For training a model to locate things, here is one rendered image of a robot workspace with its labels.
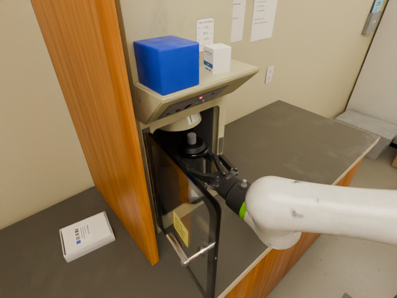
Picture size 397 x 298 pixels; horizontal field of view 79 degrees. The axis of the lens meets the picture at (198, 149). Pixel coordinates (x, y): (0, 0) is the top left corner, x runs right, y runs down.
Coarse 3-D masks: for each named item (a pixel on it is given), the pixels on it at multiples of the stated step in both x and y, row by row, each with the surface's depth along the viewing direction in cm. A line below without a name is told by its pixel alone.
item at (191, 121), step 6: (198, 114) 79; (180, 120) 74; (186, 120) 75; (192, 120) 76; (198, 120) 79; (168, 126) 74; (174, 126) 74; (180, 126) 74; (186, 126) 75; (192, 126) 76
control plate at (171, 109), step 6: (216, 90) 61; (222, 90) 65; (198, 96) 58; (204, 96) 61; (210, 96) 65; (180, 102) 55; (186, 102) 57; (192, 102) 61; (198, 102) 64; (168, 108) 54; (174, 108) 57; (180, 108) 60; (162, 114) 57; (168, 114) 60
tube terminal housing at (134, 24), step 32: (128, 0) 46; (160, 0) 50; (192, 0) 55; (224, 0) 61; (128, 32) 49; (160, 32) 54; (192, 32) 59; (224, 32) 66; (128, 64) 53; (224, 96) 78
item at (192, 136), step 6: (192, 132) 77; (186, 138) 79; (192, 138) 75; (198, 138) 79; (180, 144) 77; (186, 144) 76; (192, 144) 76; (198, 144) 76; (204, 144) 78; (180, 150) 76; (186, 150) 75; (192, 150) 75; (198, 150) 75
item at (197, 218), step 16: (160, 144) 56; (160, 160) 58; (176, 160) 51; (160, 176) 63; (176, 176) 52; (160, 192) 68; (176, 192) 56; (192, 192) 47; (160, 208) 74; (176, 208) 60; (192, 208) 50; (208, 208) 43; (192, 224) 54; (208, 224) 46; (192, 240) 57; (208, 240) 49; (208, 256) 52; (192, 272) 67; (208, 272) 55; (208, 288) 59
